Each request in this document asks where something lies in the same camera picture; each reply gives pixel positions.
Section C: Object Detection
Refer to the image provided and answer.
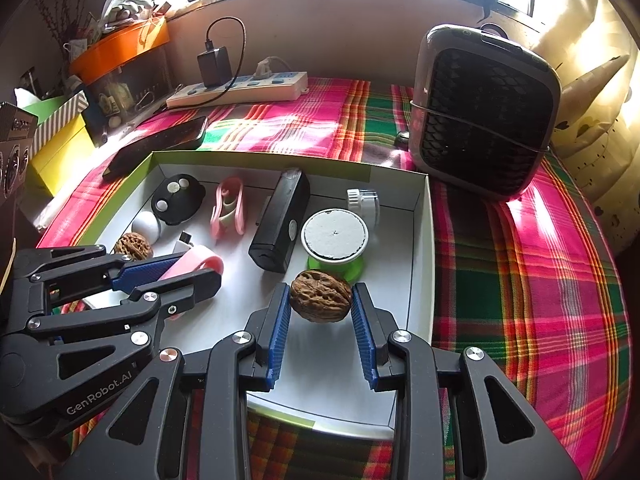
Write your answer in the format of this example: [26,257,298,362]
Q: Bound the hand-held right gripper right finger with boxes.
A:
[350,282,583,480]

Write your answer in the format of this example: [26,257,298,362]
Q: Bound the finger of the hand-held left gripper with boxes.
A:
[12,245,186,307]
[27,267,222,386]

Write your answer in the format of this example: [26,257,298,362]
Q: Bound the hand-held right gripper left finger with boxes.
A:
[60,287,293,480]

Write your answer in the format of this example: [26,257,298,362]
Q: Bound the pink band holder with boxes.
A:
[159,245,225,321]

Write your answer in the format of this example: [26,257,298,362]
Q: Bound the brown walnut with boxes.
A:
[114,232,153,262]
[290,269,353,322]

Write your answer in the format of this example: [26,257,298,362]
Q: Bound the green cardboard box tray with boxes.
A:
[75,151,433,442]

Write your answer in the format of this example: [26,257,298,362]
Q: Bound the pink loop clip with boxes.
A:
[210,177,247,239]

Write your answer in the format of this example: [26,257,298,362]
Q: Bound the black rectangular device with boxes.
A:
[248,168,312,274]

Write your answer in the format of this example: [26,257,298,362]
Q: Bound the green and white spool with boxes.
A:
[300,208,370,283]

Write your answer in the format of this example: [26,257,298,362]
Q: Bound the white ribbed cap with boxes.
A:
[346,187,381,226]

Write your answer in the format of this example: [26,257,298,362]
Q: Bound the white sheet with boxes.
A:
[30,187,81,236]

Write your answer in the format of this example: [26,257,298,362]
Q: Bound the black smartphone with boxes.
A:
[101,116,210,181]

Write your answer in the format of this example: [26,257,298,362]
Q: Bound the striped box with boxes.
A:
[30,91,91,158]

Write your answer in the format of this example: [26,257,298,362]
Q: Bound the clear case with trinkets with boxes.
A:
[82,45,176,133]

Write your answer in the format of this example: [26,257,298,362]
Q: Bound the black printed box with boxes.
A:
[0,101,38,201]

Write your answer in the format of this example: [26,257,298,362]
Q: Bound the green box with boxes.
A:
[20,94,76,121]

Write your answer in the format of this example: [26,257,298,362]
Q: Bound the white power strip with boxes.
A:
[166,71,309,109]

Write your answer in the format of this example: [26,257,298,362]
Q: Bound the black charger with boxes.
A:
[196,46,232,87]

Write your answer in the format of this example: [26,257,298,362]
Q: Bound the orange box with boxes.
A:
[69,16,171,85]

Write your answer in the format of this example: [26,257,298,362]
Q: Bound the white plug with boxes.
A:
[255,56,293,81]

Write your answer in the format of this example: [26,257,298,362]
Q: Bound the grey desktop heater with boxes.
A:
[407,23,562,202]

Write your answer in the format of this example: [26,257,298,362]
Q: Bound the plastic bags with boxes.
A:
[97,0,171,36]

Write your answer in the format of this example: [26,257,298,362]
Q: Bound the dried branches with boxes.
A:
[35,0,101,56]

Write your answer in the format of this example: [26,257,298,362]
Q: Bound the cream heart print curtain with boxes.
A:
[530,0,640,256]

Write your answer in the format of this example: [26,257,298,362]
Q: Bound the black charger cable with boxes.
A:
[204,16,247,106]

